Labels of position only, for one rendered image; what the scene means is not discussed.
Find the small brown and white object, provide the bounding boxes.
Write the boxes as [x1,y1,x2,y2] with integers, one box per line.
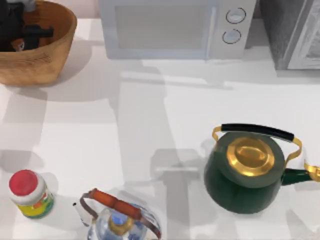
[11,38,26,52]

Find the microwave oven door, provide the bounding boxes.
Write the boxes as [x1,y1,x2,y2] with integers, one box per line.
[98,0,214,60]

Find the red-capped white bottle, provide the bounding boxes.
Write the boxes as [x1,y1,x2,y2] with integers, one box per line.
[8,169,56,221]

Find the pale microwave oven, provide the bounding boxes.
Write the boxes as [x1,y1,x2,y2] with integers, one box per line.
[96,0,258,61]

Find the green kettle with gold handle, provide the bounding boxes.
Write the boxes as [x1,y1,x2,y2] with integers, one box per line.
[203,122,320,215]

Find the microwave oven knob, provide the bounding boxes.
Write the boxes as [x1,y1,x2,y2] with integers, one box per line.
[221,28,242,45]
[225,7,247,25]

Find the round wooden basket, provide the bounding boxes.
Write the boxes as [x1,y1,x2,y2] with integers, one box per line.
[0,0,78,86]

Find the pale grey rounded box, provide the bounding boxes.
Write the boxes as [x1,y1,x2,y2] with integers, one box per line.
[23,0,36,12]

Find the microwave door handle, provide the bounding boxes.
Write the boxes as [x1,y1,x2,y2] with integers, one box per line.
[206,5,218,61]

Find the pale grey cabinet door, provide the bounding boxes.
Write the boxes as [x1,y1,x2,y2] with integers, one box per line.
[286,0,320,70]

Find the gold kettle lid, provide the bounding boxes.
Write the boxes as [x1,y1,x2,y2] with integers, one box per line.
[225,136,276,177]

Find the silver kettle with orange handle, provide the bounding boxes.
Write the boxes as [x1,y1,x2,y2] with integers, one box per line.
[72,187,163,240]

